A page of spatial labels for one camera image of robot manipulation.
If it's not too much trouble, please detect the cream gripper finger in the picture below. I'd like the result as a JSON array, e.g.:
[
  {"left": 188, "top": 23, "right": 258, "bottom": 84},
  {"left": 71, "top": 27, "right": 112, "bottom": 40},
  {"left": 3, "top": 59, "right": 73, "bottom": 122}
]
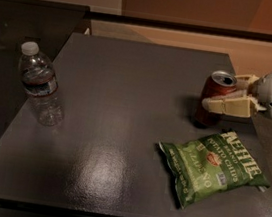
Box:
[
  {"left": 235, "top": 74, "right": 258, "bottom": 91},
  {"left": 201, "top": 95, "right": 266, "bottom": 118}
]

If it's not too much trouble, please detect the green jalapeno chip bag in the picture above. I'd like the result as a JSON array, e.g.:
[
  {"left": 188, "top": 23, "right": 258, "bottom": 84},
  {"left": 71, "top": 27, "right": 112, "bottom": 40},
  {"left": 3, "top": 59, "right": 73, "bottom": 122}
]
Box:
[{"left": 159, "top": 131, "right": 271, "bottom": 209}]

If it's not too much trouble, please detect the red coke can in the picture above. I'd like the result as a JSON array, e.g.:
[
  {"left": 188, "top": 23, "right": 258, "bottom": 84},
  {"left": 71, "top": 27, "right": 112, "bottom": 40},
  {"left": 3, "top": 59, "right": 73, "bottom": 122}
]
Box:
[{"left": 193, "top": 70, "right": 237, "bottom": 128}]

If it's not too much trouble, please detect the clear plastic water bottle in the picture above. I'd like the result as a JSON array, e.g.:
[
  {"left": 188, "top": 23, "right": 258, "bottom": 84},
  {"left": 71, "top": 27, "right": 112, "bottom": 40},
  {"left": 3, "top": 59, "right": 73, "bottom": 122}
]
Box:
[{"left": 18, "top": 41, "right": 64, "bottom": 127}]

